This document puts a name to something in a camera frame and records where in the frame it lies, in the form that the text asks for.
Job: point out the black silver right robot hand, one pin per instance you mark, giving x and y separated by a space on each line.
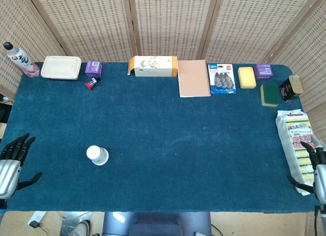
321 169

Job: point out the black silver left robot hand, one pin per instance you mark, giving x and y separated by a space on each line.
9 169

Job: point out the white paper cup green flower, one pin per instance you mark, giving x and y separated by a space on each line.
96 154

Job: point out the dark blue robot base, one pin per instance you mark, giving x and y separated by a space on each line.
157 223

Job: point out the white paper cup blue flower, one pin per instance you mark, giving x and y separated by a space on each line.
101 163

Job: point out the packaged yellow sponge multipack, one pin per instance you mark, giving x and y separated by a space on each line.
295 149

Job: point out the white power strip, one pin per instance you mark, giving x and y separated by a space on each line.
37 218

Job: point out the black gold tin can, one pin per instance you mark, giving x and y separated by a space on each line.
292 88

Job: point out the green yellow scouring sponge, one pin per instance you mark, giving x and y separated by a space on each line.
270 94

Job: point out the grey shoe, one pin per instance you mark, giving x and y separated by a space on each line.
79 227

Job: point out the clear bottle with black cap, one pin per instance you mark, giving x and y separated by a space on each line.
21 59

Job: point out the purple cardboard box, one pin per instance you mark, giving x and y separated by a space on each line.
93 68
264 71

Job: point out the beige lidded food container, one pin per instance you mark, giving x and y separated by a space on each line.
61 67

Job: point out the red emergency stop button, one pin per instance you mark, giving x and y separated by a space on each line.
93 82

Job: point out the blue correction tape blister pack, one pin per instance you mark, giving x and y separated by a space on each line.
222 78

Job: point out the tan spiral notebook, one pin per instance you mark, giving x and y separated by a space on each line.
194 78

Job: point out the blue felt table mat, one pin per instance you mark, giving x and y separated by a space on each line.
163 144

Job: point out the white orange carton box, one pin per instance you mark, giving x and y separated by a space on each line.
152 66

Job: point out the wooden woven folding screen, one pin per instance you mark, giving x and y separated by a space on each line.
163 24

